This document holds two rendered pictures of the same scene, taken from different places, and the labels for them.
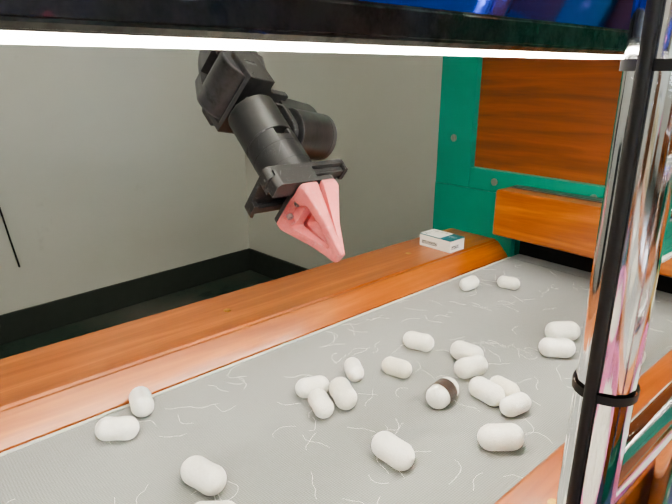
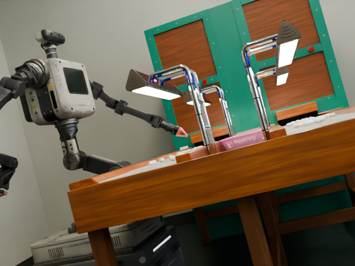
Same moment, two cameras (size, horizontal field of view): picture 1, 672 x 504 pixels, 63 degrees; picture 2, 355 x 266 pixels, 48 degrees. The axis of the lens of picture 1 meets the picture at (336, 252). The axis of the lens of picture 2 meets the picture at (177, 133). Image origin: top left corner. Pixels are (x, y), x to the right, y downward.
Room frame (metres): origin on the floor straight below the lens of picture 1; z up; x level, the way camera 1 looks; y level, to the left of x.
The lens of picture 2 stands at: (-1.71, 1.63, 0.79)
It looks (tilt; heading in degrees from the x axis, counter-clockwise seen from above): 2 degrees up; 325
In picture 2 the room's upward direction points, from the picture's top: 15 degrees counter-clockwise
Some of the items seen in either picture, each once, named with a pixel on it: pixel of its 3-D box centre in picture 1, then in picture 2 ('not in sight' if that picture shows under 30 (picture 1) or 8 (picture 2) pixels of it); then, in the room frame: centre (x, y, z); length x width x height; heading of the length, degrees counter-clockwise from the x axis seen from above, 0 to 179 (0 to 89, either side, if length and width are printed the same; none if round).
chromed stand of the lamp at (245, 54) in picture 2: not in sight; (276, 94); (-0.63, 0.34, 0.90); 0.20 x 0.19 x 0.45; 132
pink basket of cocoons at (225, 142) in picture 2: not in sight; (246, 142); (-0.19, 0.16, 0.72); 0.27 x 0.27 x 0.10
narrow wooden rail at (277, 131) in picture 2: not in sight; (278, 135); (-0.24, -0.04, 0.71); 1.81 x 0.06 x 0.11; 132
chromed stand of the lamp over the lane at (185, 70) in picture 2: not in sight; (184, 120); (-0.33, 0.61, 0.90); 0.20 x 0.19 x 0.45; 132
